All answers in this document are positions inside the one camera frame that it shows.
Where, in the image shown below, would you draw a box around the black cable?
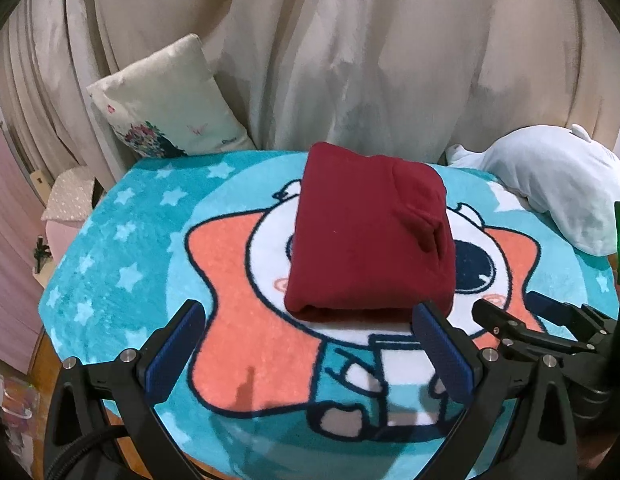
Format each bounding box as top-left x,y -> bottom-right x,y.
42,424 -> 131,480

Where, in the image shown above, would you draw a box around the cream floral pillow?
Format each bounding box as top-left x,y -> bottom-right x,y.
86,34 -> 255,158

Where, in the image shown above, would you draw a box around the pink wooden cabinet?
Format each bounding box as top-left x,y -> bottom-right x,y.
0,127 -> 43,374

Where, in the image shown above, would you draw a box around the white plush toy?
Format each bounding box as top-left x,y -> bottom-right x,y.
446,124 -> 620,257

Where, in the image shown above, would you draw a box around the dark red garment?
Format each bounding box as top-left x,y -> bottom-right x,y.
284,143 -> 455,321

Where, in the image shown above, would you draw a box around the teal cartoon fleece blanket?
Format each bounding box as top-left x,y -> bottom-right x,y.
38,148 -> 620,480

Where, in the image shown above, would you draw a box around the beige curtain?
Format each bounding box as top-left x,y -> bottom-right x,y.
0,0 -> 620,186

